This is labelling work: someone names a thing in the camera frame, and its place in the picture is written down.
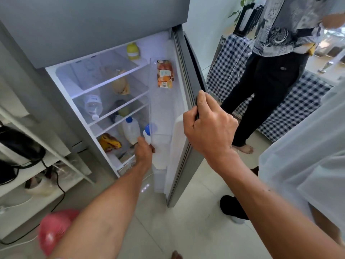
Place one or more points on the person's left hand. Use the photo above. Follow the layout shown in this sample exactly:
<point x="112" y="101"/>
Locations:
<point x="142" y="156"/>

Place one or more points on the person's right hand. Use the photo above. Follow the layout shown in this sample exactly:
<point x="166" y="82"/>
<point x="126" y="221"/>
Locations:
<point x="213" y="132"/>

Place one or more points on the person's left thumb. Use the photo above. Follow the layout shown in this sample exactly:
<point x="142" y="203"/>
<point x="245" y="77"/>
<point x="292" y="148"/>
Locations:
<point x="151" y="149"/>

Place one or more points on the person's right thumb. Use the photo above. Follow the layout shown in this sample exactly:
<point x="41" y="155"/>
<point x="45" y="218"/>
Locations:
<point x="203" y="101"/>

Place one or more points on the small white blue-capped bottle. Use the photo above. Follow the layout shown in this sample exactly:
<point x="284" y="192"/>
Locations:
<point x="147" y="134"/>

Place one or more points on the grey fridge door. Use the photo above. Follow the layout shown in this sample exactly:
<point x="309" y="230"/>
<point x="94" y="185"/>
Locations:
<point x="186" y="148"/>

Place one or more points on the person's left forearm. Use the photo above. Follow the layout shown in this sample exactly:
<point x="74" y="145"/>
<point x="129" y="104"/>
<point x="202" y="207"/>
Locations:
<point x="107" y="213"/>

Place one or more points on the person's right forearm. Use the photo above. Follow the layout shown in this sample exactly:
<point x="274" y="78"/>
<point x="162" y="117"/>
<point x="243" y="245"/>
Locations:
<point x="269" y="207"/>

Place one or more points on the large white blue-capped bottle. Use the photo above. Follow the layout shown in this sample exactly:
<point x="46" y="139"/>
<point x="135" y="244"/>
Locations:
<point x="131" y="130"/>

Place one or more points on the glass fridge shelf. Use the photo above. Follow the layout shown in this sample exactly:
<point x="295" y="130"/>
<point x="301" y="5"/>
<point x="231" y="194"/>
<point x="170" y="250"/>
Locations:
<point x="118" y="107"/>
<point x="121" y="122"/>
<point x="107" y="75"/>

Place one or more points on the yellow red snack packet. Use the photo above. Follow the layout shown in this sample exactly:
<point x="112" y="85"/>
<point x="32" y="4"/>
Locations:
<point x="109" y="142"/>

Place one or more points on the orange juice carton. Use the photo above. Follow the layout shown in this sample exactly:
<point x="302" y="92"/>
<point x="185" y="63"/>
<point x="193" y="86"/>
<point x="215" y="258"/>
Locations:
<point x="165" y="74"/>

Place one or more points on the green fruit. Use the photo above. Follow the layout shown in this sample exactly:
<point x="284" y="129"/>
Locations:
<point x="124" y="111"/>

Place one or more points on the beige plastic bag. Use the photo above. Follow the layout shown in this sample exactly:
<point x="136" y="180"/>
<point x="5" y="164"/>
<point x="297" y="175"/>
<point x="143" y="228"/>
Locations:
<point x="120" y="84"/>

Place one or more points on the clear plastic water bottle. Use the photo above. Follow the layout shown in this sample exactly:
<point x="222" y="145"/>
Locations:
<point x="93" y="104"/>

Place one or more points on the yellow jar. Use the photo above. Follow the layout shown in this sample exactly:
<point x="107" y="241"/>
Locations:
<point x="133" y="51"/>

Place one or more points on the blue white checked cloth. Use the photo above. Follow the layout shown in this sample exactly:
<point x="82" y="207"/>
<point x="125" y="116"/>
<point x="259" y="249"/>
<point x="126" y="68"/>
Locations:
<point x="296" y="105"/>

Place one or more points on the black slipper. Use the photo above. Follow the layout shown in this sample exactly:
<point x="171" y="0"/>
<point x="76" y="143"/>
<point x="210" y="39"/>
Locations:
<point x="231" y="207"/>

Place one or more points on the green potted plant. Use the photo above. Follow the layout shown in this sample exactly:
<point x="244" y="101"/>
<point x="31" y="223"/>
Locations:
<point x="242" y="4"/>

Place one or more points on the person's foot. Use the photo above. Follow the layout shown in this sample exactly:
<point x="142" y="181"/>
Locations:
<point x="176" y="255"/>

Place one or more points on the white bowl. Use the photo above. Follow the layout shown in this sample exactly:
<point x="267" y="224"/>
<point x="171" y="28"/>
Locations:
<point x="40" y="187"/>

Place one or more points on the grey fridge body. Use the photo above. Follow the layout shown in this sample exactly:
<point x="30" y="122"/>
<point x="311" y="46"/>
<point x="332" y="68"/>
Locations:
<point x="40" y="110"/>

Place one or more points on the person's white shirt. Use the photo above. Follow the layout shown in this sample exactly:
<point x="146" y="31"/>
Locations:
<point x="304" y="164"/>

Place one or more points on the pink fan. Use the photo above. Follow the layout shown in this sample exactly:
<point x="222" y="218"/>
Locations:
<point x="52" y="230"/>

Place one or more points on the black electric kettle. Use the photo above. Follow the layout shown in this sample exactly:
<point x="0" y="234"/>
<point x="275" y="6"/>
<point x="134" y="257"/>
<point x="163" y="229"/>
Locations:
<point x="20" y="145"/>

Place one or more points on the grey freezer door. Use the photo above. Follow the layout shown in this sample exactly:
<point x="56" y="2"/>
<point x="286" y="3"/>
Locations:
<point x="89" y="26"/>

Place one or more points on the white shelf unit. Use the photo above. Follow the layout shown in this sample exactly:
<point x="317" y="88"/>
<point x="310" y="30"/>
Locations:
<point x="24" y="204"/>

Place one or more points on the black frame stand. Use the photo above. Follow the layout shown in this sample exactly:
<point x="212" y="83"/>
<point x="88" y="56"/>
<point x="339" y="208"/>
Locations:
<point x="246" y="20"/>

